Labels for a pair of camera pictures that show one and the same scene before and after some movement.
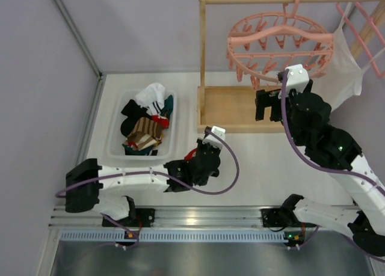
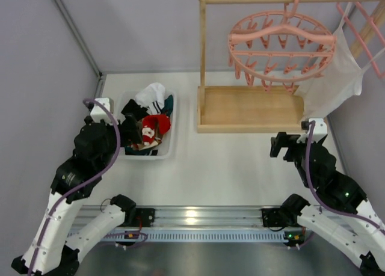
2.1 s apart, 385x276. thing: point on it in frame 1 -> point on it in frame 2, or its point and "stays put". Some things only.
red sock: [189, 156] -> [154, 125]
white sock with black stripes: [151, 97] stays put
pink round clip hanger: [260, 46] stays put
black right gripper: [276, 104] -> [287, 144]
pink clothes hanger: [370, 21] stays put
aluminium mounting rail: [151, 216] stays put
